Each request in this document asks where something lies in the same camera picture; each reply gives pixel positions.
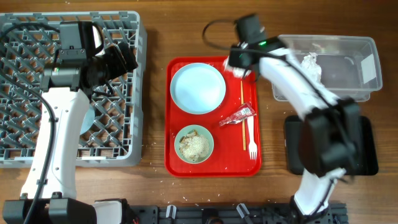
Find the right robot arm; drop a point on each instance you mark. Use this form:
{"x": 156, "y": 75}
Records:
{"x": 330, "y": 143}

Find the black plastic tray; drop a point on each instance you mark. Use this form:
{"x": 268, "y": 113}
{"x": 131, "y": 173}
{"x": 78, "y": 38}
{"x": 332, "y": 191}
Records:
{"x": 368, "y": 164}

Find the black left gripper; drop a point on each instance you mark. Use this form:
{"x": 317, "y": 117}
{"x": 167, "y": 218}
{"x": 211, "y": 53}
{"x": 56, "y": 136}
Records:
{"x": 120, "y": 67}

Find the red snack wrapper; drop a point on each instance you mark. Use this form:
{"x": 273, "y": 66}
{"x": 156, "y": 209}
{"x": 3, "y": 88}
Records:
{"x": 244, "y": 111}

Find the red plastic tray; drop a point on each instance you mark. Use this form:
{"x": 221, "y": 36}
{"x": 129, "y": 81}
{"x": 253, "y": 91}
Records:
{"x": 228, "y": 158}

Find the clear plastic waste bin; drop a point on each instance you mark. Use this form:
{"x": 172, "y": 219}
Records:
{"x": 350, "y": 64}

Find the white plastic fork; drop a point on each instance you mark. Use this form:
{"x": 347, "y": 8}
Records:
{"x": 252, "y": 146}

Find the grey plastic dishwasher rack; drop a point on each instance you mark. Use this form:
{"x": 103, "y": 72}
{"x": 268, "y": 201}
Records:
{"x": 113, "y": 137}

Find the light blue cup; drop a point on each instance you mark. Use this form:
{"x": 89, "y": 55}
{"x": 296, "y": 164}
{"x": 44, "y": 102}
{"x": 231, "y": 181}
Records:
{"x": 88, "y": 120}

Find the light blue plate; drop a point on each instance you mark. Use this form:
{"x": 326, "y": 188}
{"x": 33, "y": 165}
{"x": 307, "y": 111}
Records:
{"x": 198, "y": 88}

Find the green bowl with rice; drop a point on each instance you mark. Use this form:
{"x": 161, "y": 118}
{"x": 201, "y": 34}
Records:
{"x": 194, "y": 144}

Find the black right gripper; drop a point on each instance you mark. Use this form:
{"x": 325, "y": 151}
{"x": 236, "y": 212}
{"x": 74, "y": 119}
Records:
{"x": 232, "y": 53}

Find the white napkin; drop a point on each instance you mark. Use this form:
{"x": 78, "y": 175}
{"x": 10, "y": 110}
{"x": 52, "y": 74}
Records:
{"x": 309, "y": 64}

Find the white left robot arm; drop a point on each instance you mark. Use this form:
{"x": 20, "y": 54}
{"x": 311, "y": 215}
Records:
{"x": 49, "y": 193}

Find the wooden chopstick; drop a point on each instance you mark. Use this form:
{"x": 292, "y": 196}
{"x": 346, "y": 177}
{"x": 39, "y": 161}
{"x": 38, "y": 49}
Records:
{"x": 242, "y": 122}

